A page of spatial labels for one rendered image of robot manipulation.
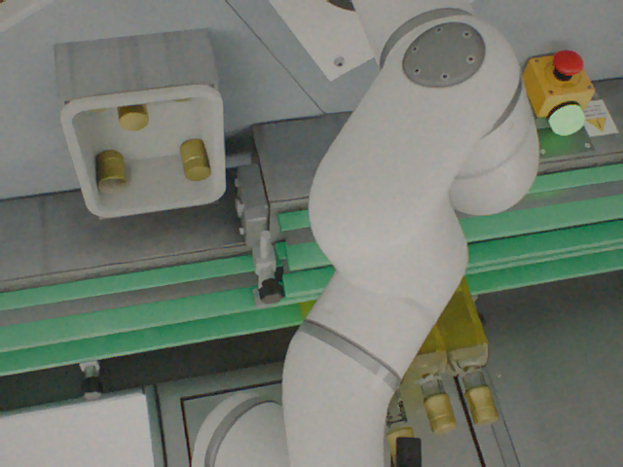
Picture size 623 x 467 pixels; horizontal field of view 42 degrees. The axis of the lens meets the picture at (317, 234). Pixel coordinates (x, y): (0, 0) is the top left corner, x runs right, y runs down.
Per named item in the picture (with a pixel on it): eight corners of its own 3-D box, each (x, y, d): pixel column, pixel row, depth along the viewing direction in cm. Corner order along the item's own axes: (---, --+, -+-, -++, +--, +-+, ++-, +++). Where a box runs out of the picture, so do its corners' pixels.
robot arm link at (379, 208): (322, 343, 67) (236, 259, 54) (464, 115, 72) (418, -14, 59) (419, 396, 62) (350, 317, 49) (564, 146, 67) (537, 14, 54)
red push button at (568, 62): (553, 89, 107) (561, 71, 104) (542, 66, 109) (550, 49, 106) (580, 86, 107) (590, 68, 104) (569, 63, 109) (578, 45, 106)
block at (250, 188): (233, 204, 113) (241, 248, 109) (232, 164, 105) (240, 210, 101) (258, 201, 113) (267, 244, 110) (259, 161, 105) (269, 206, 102)
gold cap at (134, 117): (112, 84, 94) (116, 114, 92) (143, 81, 94) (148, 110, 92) (116, 104, 97) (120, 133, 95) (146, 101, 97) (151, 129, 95)
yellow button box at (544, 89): (513, 89, 115) (531, 130, 111) (529, 52, 108) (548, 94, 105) (559, 84, 116) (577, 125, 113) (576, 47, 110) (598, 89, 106)
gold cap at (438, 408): (420, 405, 108) (428, 437, 106) (425, 395, 105) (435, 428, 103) (444, 400, 109) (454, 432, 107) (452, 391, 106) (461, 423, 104)
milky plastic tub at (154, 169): (85, 165, 108) (91, 221, 104) (51, 46, 89) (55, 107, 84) (216, 148, 111) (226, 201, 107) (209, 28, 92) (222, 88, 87)
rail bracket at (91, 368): (77, 325, 120) (84, 412, 114) (68, 305, 114) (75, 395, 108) (104, 321, 121) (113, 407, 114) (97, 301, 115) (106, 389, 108)
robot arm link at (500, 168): (398, 113, 77) (455, 250, 68) (353, 18, 66) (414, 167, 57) (494, 68, 75) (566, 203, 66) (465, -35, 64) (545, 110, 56)
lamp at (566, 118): (542, 124, 110) (550, 141, 109) (553, 102, 107) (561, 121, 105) (572, 120, 111) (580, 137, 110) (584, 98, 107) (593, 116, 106)
